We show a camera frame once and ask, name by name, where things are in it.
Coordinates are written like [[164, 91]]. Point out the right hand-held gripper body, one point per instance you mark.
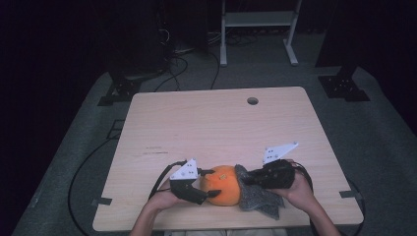
[[275, 175]]

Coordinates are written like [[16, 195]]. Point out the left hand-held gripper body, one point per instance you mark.
[[185, 191]]

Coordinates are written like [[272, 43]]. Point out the person's left hand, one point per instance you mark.
[[162, 200]]

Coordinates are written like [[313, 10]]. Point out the person's right hand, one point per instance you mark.
[[298, 195]]

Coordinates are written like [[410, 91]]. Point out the black tape strip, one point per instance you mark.
[[350, 194], [102, 201]]

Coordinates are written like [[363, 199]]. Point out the black stand base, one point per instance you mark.
[[123, 91], [342, 87]]

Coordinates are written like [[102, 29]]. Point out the white metal stand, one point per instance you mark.
[[259, 18]]

